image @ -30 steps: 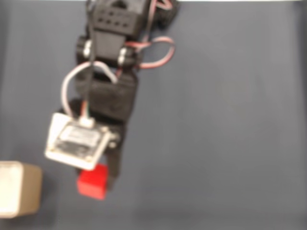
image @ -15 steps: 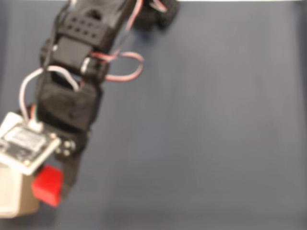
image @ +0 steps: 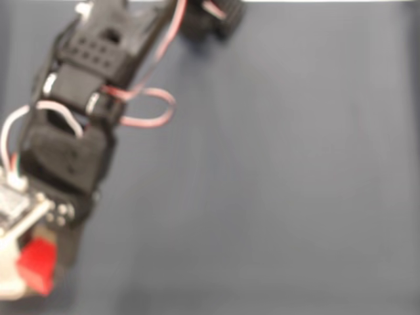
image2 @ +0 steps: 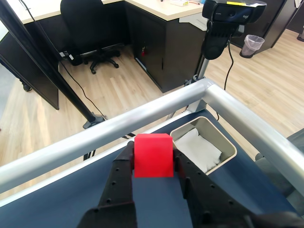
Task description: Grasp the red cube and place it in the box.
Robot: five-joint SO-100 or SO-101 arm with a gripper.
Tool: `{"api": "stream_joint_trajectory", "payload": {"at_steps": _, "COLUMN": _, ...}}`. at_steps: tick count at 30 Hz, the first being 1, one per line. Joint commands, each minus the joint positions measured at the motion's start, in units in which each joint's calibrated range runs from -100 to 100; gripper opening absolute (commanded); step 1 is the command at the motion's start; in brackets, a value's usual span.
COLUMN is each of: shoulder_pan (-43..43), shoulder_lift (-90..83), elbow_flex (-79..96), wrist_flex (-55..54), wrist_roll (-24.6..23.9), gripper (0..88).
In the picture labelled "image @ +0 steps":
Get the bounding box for white camera board with mount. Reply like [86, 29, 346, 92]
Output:
[0, 175, 55, 263]

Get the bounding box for red cube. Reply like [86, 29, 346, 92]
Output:
[15, 236, 58, 297]

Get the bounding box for red white servo cable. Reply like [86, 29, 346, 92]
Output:
[100, 0, 190, 129]
[200, 0, 228, 20]

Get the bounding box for beige metal box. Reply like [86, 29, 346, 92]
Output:
[0, 224, 62, 301]

